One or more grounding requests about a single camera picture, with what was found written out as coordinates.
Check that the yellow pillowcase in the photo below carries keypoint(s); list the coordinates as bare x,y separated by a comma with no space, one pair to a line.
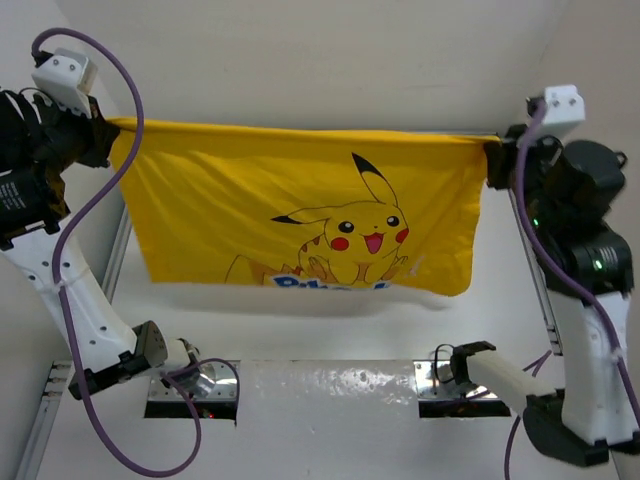
339,210

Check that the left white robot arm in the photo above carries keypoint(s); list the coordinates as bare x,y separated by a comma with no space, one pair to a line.
36,237

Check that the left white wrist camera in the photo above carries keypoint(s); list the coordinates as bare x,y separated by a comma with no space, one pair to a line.
67,78

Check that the aluminium table frame rail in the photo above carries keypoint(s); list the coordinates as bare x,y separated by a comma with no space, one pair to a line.
538,279

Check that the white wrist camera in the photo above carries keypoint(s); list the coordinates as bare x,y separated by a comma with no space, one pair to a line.
67,78
565,111

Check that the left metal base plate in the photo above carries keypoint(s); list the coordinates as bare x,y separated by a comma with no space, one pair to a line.
217,383

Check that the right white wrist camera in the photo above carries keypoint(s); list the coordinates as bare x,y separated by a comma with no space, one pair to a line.
565,111

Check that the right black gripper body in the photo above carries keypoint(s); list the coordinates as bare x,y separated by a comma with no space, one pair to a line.
540,155

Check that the metal base plate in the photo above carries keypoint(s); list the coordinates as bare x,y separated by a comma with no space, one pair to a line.
434,382
217,383

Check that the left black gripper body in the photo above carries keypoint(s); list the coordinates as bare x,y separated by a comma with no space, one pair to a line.
61,135

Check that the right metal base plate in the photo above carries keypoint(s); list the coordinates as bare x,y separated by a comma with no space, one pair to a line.
434,382

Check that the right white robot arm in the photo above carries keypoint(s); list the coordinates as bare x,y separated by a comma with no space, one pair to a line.
562,193

